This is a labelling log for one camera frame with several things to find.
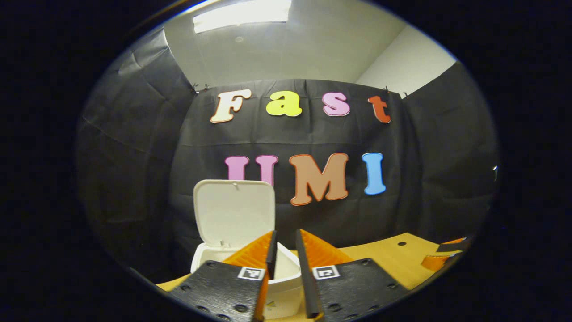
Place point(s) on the ceiling light panel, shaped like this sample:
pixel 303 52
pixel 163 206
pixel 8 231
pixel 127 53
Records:
pixel 243 13

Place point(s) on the black backdrop cloth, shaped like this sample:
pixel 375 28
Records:
pixel 134 179

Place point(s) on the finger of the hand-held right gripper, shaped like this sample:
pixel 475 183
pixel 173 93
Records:
pixel 451 246
pixel 435 262

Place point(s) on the white desktop garbage bin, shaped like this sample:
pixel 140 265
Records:
pixel 234 214

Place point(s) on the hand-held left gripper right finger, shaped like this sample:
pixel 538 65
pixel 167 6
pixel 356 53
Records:
pixel 306 286

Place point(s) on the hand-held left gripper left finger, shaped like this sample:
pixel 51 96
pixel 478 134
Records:
pixel 223 286

